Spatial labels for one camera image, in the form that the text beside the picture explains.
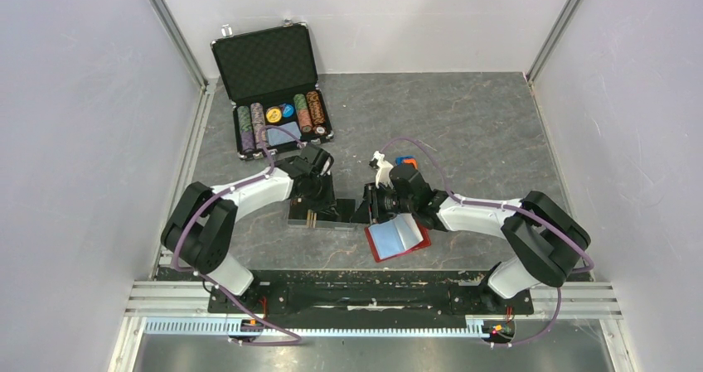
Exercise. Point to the red leather card holder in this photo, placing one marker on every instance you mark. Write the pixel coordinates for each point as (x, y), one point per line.
(399, 236)

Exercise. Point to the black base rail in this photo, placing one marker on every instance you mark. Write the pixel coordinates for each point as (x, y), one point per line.
(377, 299)

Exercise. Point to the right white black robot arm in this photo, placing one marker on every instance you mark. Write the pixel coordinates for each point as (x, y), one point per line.
(546, 241)

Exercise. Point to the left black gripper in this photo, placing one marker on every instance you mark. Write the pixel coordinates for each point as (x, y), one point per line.
(327, 205)

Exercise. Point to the blue poker chip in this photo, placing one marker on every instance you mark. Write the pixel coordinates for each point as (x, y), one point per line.
(287, 110)

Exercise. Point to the blue card deck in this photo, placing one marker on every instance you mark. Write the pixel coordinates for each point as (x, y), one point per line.
(286, 133)

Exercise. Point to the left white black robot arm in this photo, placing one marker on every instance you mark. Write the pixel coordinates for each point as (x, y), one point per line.
(199, 230)

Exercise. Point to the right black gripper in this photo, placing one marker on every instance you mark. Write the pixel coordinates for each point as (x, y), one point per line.
(367, 198)

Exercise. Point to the yellow poker chip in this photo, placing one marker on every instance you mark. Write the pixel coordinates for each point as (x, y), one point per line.
(274, 114)

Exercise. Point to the blue orange tape dispenser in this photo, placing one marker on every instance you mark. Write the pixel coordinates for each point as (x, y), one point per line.
(407, 160)

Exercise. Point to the black poker chip case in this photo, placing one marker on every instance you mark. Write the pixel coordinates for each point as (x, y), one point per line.
(267, 68)

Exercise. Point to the clear box with black cards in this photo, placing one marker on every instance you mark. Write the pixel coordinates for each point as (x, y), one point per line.
(339, 217)

